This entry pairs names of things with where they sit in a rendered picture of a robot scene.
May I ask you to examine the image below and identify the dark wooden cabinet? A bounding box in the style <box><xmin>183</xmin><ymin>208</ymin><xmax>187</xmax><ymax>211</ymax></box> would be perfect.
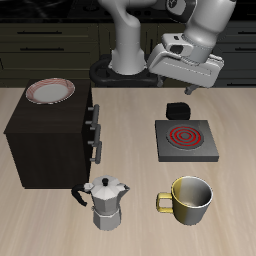
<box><xmin>3</xmin><ymin>78</ymin><xmax>94</xmax><ymax>190</ymax></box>

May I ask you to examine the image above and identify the white plate with red rim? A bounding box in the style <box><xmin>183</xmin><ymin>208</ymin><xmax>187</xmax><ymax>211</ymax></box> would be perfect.
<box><xmin>25</xmin><ymin>77</ymin><xmax>76</xmax><ymax>105</ymax></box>

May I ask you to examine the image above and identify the silver moka pot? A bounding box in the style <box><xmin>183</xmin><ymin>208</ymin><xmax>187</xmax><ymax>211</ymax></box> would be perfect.
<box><xmin>71</xmin><ymin>175</ymin><xmax>131</xmax><ymax>232</ymax></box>

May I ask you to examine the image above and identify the dark grey stove plate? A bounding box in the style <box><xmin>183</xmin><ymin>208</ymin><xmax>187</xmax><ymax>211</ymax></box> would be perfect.
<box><xmin>154</xmin><ymin>119</ymin><xmax>220</xmax><ymax>163</ymax></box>

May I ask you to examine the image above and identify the yellow and white mug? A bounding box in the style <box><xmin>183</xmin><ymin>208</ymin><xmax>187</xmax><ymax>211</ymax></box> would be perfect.
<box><xmin>155</xmin><ymin>175</ymin><xmax>214</xmax><ymax>226</ymax></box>

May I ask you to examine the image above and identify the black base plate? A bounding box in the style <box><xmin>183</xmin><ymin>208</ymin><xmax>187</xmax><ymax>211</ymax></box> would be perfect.
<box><xmin>89</xmin><ymin>54</ymin><xmax>162</xmax><ymax>88</ymax></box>

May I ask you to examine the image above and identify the black stove knob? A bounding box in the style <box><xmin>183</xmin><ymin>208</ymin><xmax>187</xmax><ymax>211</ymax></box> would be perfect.
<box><xmin>165</xmin><ymin>101</ymin><xmax>192</xmax><ymax>121</ymax></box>

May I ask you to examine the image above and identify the grey drawer handle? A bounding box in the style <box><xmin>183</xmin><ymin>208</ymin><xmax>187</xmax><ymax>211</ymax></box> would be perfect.
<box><xmin>87</xmin><ymin>123</ymin><xmax>102</xmax><ymax>146</ymax></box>
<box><xmin>88</xmin><ymin>141</ymin><xmax>103</xmax><ymax>165</ymax></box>
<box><xmin>87</xmin><ymin>103</ymin><xmax>101</xmax><ymax>126</ymax></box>

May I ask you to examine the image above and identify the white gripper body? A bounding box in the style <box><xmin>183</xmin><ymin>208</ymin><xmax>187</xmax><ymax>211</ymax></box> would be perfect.
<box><xmin>146</xmin><ymin>43</ymin><xmax>225</xmax><ymax>89</ymax></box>

